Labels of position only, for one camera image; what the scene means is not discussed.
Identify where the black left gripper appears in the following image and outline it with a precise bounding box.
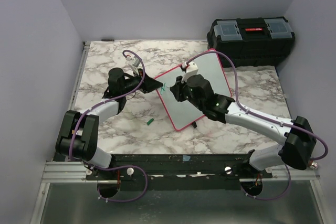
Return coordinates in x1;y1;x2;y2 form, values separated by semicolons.
121;68;163;95

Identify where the green marker cap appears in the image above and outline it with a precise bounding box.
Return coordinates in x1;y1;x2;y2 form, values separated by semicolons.
146;119;154;125

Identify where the pink framed whiteboard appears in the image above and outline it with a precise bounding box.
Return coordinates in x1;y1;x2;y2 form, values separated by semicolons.
155;49;232;131

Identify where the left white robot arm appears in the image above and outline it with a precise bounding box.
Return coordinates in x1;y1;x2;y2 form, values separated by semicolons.
55;68;163;179

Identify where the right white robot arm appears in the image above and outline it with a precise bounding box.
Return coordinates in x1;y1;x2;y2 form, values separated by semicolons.
170;74;317;178

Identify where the blue tape piece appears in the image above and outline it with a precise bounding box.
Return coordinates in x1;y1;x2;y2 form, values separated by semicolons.
182;155;191;162

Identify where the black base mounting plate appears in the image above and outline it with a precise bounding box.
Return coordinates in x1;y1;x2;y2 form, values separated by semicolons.
88;154;272;191

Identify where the black plastic toolbox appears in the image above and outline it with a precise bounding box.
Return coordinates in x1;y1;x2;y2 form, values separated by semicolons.
206;17;295;67

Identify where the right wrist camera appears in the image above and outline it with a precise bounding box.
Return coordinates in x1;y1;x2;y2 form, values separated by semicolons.
181;61;198;83

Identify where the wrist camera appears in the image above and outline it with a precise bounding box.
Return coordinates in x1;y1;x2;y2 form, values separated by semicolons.
126;55;140;75
181;61;198;83

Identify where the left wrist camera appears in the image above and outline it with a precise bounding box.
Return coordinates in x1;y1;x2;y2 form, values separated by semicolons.
126;55;140;75

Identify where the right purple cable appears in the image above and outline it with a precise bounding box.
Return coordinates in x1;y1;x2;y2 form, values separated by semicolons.
181;50;329;201

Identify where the aluminium table edge rail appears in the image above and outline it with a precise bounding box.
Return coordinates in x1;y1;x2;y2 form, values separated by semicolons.
28;41;91;224

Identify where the brown cable connector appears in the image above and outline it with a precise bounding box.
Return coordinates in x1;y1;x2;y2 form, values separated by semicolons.
308;160;319;169

